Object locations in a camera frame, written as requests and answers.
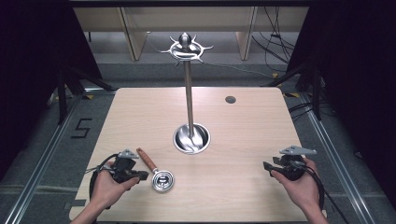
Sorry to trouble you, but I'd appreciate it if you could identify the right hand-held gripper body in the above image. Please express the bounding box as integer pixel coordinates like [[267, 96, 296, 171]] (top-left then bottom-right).
[[273, 145, 318, 182]]

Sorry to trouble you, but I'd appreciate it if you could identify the metal floor rail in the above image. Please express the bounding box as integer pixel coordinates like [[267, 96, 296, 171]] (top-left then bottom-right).
[[297, 91, 376, 224], [2, 88, 94, 224]]

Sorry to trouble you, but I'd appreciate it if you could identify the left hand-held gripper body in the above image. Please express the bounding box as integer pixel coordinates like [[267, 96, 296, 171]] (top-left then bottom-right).
[[108, 148, 142, 184]]

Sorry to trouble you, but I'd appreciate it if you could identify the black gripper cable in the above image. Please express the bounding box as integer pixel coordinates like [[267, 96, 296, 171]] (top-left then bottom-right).
[[298, 164, 350, 224], [84, 153, 120, 201]]

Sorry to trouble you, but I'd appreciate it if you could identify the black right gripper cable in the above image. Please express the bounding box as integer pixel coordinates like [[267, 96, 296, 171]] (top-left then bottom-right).
[[298, 164, 350, 224]]

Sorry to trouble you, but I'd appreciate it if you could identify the black tripod stand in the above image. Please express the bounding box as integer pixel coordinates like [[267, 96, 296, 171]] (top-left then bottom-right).
[[261, 57, 325, 121], [46, 63, 117, 126]]

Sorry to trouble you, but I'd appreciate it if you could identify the steel utensil rack stand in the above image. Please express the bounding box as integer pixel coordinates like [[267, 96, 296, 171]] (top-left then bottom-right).
[[160, 32, 215, 156]]

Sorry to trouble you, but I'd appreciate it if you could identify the black curtain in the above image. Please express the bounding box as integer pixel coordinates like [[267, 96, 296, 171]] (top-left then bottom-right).
[[286, 0, 396, 200], [0, 0, 104, 181]]

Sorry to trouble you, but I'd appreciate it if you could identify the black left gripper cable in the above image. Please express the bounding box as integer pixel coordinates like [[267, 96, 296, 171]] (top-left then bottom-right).
[[84, 153, 120, 201]]

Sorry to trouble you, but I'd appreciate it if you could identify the steel ladle with wooden handle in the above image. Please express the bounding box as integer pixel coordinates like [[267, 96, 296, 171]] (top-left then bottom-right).
[[135, 147, 176, 193]]

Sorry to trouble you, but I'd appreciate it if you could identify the person's left hand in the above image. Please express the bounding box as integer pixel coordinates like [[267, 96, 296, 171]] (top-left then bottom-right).
[[90, 161, 141, 210]]

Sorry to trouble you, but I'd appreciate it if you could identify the black floor cables bundle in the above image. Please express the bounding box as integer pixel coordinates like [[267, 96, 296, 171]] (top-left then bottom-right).
[[251, 6, 297, 74]]

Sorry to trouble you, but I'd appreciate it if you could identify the person's right hand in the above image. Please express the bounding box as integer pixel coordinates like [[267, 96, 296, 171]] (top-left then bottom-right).
[[270, 157, 321, 213]]

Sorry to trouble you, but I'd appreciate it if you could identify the white floor cable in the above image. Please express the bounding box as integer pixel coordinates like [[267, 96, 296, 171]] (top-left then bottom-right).
[[202, 61, 276, 79]]

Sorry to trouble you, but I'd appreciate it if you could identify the wooden shelf unit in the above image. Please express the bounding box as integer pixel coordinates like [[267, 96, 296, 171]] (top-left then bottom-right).
[[73, 6, 310, 62]]

